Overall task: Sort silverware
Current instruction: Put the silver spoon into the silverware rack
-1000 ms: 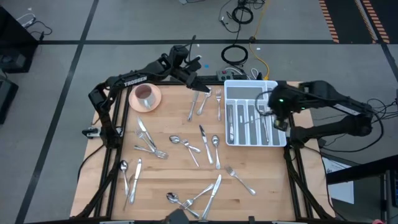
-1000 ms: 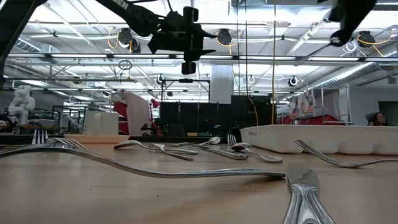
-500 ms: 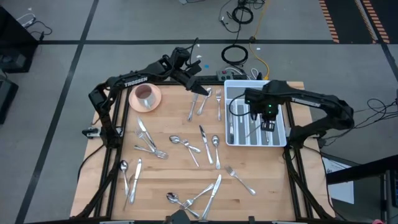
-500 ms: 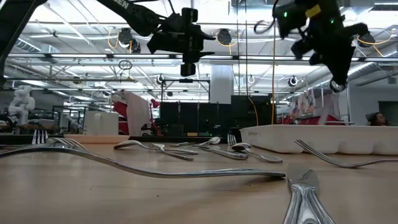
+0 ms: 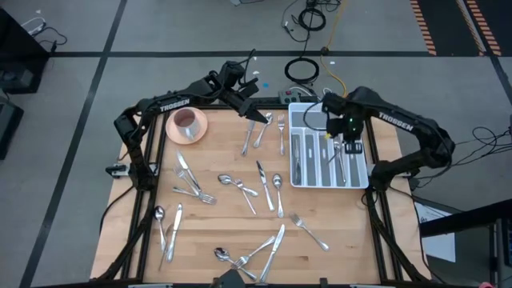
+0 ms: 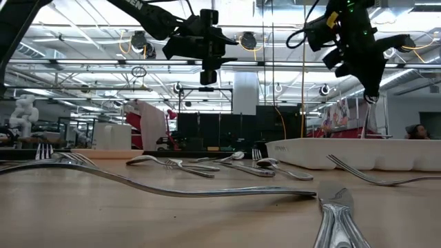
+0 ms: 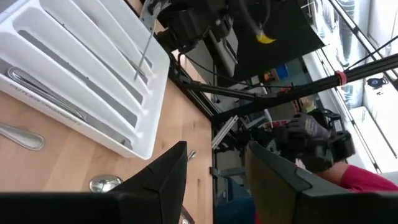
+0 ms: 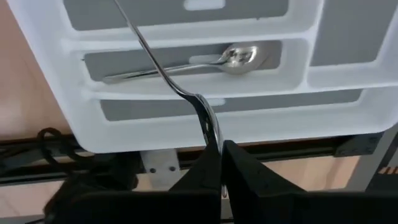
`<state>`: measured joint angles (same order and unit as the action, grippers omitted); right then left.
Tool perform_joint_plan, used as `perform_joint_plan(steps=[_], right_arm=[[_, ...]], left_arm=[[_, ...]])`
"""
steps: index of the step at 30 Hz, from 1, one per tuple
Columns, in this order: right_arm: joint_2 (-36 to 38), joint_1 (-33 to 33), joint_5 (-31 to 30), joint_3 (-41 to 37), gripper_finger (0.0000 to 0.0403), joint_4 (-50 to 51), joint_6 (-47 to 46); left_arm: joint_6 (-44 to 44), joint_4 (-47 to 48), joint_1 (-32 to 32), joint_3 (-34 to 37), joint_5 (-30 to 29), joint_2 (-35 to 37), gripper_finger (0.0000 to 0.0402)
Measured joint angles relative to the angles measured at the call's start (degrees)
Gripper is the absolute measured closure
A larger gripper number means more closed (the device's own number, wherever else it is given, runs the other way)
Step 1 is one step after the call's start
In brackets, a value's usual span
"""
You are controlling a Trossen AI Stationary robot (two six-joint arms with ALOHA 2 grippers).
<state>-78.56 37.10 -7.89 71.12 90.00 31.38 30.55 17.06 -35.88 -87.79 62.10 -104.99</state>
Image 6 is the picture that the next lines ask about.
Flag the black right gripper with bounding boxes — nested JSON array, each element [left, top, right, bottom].
[[323, 32, 416, 103]]

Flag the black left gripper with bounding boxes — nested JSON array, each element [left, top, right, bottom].
[[162, 9, 239, 86]]

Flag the white plastic cutlery tray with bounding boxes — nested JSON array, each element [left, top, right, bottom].
[[265, 137, 441, 172]]

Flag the white column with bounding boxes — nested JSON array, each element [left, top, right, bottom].
[[232, 71, 260, 116]]

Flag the red storage bins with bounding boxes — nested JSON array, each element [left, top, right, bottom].
[[305, 126, 380, 139]]

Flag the person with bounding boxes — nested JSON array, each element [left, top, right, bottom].
[[404, 123, 431, 141]]

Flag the yellow tag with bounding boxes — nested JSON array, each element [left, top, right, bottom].
[[327, 12, 340, 29]]

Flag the black partition panels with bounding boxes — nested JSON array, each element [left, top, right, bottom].
[[177, 105, 305, 152]]

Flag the white sheet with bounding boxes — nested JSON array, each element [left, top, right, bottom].
[[136, 99, 168, 152]]

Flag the red cabinet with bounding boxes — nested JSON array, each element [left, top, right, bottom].
[[124, 110, 143, 150]]

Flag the black hanging cable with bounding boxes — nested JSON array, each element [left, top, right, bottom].
[[260, 0, 267, 106], [270, 0, 276, 108]]

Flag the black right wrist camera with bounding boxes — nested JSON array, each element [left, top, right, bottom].
[[305, 13, 342, 52]]

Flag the black overhead rig frame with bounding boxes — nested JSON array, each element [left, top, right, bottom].
[[8, 58, 441, 69]]

